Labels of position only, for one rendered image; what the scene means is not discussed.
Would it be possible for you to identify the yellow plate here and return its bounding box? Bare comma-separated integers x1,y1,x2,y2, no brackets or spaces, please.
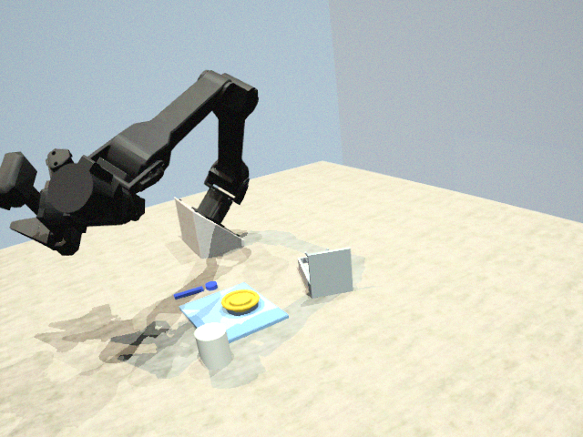
220,290,260,312

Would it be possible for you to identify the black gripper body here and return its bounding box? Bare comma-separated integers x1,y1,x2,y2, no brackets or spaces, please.
0,152,90,256

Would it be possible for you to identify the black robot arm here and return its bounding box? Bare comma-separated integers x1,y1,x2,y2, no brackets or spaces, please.
46,70,259,228

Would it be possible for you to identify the white cylinder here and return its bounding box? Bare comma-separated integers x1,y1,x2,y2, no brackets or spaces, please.
195,322,231,371

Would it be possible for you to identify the light blue mat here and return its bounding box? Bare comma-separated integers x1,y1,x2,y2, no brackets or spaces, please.
179,282,289,343

